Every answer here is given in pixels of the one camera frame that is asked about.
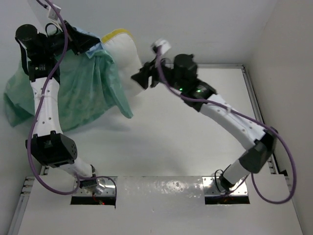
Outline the light blue pillowcase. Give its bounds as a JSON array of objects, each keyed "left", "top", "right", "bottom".
[{"left": 3, "top": 43, "right": 133, "bottom": 132}]

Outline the metal base plate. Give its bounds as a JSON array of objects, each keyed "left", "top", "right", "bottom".
[
  {"left": 202, "top": 176, "right": 248, "bottom": 197},
  {"left": 73, "top": 177, "right": 117, "bottom": 197}
]

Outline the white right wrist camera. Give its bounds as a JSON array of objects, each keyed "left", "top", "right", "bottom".
[{"left": 151, "top": 38, "right": 172, "bottom": 55}]

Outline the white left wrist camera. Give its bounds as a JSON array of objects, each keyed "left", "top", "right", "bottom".
[{"left": 47, "top": 3, "right": 61, "bottom": 22}]

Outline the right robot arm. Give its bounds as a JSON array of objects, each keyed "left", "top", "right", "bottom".
[{"left": 131, "top": 54, "right": 277, "bottom": 191}]

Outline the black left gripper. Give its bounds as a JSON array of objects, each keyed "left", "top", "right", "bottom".
[{"left": 43, "top": 20, "right": 99, "bottom": 58}]

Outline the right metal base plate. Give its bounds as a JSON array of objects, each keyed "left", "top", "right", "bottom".
[{"left": 202, "top": 176, "right": 248, "bottom": 197}]

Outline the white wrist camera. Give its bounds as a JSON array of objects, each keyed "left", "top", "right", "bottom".
[
  {"left": 151, "top": 38, "right": 172, "bottom": 55},
  {"left": 47, "top": 3, "right": 61, "bottom": 22}
]

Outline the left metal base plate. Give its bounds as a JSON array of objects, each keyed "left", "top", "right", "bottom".
[{"left": 73, "top": 177, "right": 117, "bottom": 197}]

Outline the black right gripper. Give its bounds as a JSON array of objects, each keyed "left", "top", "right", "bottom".
[{"left": 132, "top": 53, "right": 186, "bottom": 92}]

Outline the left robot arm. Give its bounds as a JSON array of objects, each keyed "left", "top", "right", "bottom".
[{"left": 15, "top": 23, "right": 100, "bottom": 191}]

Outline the cream yellow-edged pillow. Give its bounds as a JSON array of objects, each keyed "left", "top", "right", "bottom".
[{"left": 101, "top": 28, "right": 143, "bottom": 98}]

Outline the white front cover board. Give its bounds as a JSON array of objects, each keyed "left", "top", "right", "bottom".
[{"left": 19, "top": 177, "right": 302, "bottom": 235}]

